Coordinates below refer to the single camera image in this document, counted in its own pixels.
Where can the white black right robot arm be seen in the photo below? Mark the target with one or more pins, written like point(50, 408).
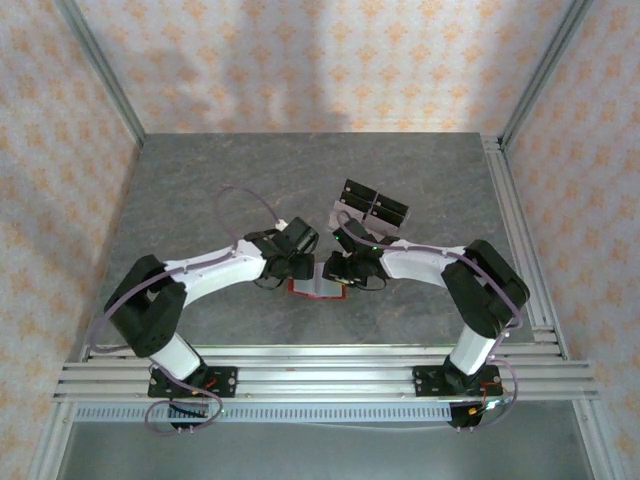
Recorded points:
point(415, 262)

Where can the aluminium frame post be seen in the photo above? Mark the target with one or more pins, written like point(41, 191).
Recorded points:
point(543, 70)
point(102, 70)

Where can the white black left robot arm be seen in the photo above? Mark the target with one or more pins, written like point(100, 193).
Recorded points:
point(215, 272)

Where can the grey metal sheet panel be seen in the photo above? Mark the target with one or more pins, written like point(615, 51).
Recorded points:
point(325, 455)

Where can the aluminium table side rail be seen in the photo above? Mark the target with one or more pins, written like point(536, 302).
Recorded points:
point(525, 250)

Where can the aluminium frame leg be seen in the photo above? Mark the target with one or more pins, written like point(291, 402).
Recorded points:
point(596, 445)
point(51, 445)

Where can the red card holder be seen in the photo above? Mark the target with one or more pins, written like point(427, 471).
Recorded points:
point(327, 290)

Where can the narrow aluminium extrusion rail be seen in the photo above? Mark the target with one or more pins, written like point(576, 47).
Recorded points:
point(325, 352)

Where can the wide aluminium extrusion rail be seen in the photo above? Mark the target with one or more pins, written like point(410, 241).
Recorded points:
point(325, 382)

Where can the black controller board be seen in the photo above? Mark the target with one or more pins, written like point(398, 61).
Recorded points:
point(462, 417)

